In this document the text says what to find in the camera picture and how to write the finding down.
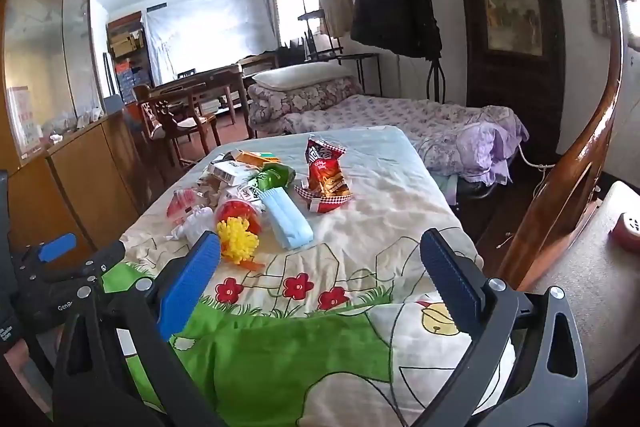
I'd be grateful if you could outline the green white snack bag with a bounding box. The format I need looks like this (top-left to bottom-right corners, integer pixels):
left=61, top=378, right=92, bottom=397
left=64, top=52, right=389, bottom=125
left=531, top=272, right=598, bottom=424
left=235, top=164, right=297, bottom=208

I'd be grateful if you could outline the white pillow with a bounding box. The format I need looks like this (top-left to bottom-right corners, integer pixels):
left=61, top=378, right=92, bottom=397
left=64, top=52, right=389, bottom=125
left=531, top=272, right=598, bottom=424
left=252, top=63, right=351, bottom=90

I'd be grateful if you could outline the floral bed sheet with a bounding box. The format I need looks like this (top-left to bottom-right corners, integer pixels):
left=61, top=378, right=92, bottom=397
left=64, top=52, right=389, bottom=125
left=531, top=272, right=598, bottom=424
left=280, top=94, right=531, bottom=188

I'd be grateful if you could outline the light wooden cabinet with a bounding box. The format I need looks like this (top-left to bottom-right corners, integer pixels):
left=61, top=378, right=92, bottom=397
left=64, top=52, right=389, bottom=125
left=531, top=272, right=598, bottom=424
left=0, top=0, right=151, bottom=268

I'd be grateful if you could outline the black coat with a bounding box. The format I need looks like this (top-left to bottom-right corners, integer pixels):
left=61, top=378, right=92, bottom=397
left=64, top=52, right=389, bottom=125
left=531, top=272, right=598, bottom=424
left=350, top=0, right=443, bottom=60

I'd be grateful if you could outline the paper sign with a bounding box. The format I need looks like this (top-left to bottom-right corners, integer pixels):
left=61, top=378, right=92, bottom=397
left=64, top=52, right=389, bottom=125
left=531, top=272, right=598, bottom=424
left=7, top=86, right=44, bottom=158

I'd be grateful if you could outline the black metal coat rack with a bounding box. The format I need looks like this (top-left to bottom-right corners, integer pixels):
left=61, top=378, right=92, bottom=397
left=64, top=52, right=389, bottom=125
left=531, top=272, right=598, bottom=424
left=315, top=0, right=453, bottom=105

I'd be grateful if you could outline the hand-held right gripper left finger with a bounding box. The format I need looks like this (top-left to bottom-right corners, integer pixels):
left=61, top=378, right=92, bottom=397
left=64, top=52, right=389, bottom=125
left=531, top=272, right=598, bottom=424
left=52, top=229, right=226, bottom=427

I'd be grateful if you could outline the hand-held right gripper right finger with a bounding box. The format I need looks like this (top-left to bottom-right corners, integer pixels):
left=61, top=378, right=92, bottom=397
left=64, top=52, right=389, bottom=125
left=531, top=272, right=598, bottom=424
left=419, top=228, right=590, bottom=427

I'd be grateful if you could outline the beige seat cushion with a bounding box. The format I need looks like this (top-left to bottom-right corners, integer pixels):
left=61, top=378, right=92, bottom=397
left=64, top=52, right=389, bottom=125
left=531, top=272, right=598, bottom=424
left=530, top=179, right=640, bottom=403

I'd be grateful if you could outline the clear plastic wrapper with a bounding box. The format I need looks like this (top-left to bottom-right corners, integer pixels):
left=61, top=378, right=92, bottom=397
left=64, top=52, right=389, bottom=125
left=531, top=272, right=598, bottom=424
left=197, top=177, right=236, bottom=208

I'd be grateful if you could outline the purple cloth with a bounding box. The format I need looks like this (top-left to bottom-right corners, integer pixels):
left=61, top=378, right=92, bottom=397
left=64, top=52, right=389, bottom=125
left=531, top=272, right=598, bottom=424
left=415, top=109, right=531, bottom=186

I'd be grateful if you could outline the blue face mask pack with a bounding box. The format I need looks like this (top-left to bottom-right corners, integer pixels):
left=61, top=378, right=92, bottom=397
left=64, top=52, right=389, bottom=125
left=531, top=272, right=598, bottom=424
left=260, top=188, right=315, bottom=251

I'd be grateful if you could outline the small red packet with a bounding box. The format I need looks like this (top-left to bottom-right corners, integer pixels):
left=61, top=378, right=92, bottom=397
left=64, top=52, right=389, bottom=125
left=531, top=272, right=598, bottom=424
left=166, top=188, right=201, bottom=223

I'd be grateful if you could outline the white tissue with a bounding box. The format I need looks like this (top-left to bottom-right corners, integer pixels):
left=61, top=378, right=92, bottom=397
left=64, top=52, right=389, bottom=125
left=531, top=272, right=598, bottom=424
left=172, top=206, right=219, bottom=241

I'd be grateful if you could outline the wooden table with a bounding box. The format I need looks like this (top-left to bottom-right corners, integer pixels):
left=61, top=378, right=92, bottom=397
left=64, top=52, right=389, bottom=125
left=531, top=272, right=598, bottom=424
left=160, top=64, right=252, bottom=140

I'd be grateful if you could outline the yellow plastic flower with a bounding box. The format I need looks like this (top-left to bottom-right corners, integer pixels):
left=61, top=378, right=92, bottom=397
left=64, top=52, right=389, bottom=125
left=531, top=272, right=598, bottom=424
left=216, top=217, right=262, bottom=265

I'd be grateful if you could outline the white hanging sheet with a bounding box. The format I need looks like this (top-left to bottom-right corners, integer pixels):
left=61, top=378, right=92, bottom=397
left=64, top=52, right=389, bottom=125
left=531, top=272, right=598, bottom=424
left=141, top=0, right=279, bottom=88

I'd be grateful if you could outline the black metal side table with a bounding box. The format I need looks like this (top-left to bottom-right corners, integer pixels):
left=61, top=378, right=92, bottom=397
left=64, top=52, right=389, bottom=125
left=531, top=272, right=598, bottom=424
left=337, top=53, right=384, bottom=96

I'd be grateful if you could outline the dark red snack bag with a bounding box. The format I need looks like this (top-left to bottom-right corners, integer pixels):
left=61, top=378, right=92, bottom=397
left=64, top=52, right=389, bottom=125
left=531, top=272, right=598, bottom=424
left=306, top=134, right=348, bottom=164

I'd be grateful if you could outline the carved wooden chair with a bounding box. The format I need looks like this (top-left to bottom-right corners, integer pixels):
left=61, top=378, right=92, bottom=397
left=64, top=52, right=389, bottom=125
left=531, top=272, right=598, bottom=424
left=132, top=82, right=222, bottom=168

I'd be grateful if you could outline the wooden shelf with boxes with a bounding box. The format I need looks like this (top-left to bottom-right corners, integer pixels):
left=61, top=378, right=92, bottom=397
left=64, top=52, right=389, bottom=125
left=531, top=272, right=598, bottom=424
left=106, top=12, right=152, bottom=104

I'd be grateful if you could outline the red round device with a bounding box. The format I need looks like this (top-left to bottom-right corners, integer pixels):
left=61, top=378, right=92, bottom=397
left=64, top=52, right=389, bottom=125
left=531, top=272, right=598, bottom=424
left=609, top=211, right=640, bottom=253

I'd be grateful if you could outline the curved wooden armchair frame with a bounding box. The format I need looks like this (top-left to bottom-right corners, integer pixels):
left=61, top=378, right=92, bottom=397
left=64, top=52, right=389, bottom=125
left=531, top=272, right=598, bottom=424
left=495, top=0, right=632, bottom=289

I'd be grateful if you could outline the cartoon printed blanket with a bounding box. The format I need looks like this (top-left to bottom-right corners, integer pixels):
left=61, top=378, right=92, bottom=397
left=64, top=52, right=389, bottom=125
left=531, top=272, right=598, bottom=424
left=117, top=125, right=516, bottom=427

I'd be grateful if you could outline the dark wooden door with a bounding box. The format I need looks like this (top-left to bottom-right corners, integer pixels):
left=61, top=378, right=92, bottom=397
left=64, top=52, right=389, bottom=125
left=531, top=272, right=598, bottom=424
left=445, top=0, right=569, bottom=152

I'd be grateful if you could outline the white cardboard box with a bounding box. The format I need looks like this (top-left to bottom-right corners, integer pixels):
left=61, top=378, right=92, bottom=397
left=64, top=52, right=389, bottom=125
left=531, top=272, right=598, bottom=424
left=207, top=160, right=256, bottom=186

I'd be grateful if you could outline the white cable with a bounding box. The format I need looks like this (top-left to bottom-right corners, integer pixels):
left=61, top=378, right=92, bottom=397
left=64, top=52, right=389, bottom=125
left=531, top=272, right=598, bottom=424
left=517, top=144, right=557, bottom=174

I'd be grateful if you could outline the red plastic cup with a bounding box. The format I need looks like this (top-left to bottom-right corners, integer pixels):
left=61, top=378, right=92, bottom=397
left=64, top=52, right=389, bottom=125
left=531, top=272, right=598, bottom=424
left=215, top=198, right=264, bottom=238

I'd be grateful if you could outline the orange multicoloured packet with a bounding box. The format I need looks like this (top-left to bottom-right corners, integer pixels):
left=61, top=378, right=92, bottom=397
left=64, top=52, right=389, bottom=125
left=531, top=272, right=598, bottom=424
left=235, top=150, right=283, bottom=170

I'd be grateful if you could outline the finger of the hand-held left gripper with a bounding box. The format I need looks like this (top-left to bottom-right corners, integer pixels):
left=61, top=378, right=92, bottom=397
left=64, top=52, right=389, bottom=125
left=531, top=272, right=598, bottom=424
left=47, top=241, right=127, bottom=285
left=12, top=233, right=78, bottom=278

